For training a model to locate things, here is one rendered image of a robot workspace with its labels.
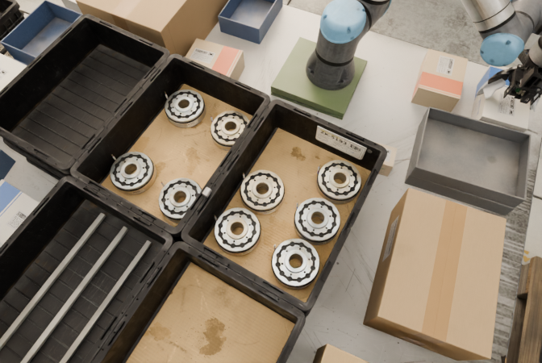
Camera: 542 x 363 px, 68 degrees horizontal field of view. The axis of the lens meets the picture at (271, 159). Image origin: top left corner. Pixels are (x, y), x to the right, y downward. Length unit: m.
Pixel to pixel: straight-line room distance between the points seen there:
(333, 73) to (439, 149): 0.37
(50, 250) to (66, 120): 0.35
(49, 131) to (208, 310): 0.63
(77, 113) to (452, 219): 0.98
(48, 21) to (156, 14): 0.43
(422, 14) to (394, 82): 1.36
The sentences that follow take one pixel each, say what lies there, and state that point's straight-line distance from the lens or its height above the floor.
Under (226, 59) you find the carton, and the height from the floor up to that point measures 0.77.
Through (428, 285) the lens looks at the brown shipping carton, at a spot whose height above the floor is 0.86.
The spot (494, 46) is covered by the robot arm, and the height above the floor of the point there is 1.09.
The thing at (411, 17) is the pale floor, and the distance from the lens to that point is 2.64.
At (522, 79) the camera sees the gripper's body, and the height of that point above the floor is 0.90.
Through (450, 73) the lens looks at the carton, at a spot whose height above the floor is 0.77.
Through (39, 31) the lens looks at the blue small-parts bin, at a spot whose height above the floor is 0.78.
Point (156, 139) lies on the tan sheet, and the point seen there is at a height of 0.83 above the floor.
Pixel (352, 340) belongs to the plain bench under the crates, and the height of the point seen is 0.70.
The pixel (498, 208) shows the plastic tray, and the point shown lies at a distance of 1.21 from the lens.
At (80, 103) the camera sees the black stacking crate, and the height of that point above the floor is 0.83.
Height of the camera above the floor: 1.72
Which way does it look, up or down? 62 degrees down
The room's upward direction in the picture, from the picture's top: 2 degrees counter-clockwise
